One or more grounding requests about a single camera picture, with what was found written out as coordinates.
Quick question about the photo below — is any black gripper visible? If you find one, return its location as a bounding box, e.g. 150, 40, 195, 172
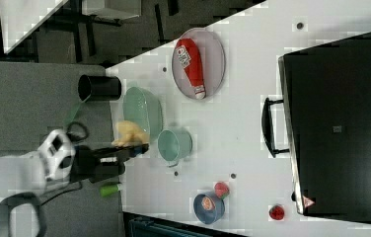
69, 144, 149, 183

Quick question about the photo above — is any yellow plush banana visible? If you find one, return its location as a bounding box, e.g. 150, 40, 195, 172
111, 120, 150, 147

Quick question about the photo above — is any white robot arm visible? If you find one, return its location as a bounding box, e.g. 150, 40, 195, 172
0, 129, 149, 237

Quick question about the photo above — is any green mug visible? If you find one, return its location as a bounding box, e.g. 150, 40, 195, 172
157, 127, 192, 167

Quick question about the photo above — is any green bottle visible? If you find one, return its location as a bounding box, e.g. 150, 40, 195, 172
100, 184, 123, 198

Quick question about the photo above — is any green perforated colander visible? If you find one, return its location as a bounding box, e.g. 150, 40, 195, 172
122, 87, 163, 141

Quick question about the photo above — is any black cylindrical cup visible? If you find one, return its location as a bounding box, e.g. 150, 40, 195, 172
78, 75, 122, 101

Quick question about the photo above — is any orange slice toy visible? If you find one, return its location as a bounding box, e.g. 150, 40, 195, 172
201, 197, 215, 211

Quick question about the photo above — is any blue bowl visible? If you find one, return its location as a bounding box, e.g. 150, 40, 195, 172
193, 192, 225, 224

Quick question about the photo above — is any pink red plush fruit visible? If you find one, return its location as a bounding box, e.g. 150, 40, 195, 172
214, 182, 230, 199

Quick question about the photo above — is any red plush ketchup bottle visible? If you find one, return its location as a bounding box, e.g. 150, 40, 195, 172
175, 39, 206, 100

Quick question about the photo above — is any grey round plate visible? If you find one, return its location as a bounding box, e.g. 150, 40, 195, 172
172, 28, 226, 100

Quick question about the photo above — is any small red strawberry toy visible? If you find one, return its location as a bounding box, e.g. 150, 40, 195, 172
268, 204, 285, 221

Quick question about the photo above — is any black silver toaster oven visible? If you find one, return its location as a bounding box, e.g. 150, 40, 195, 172
277, 32, 371, 224

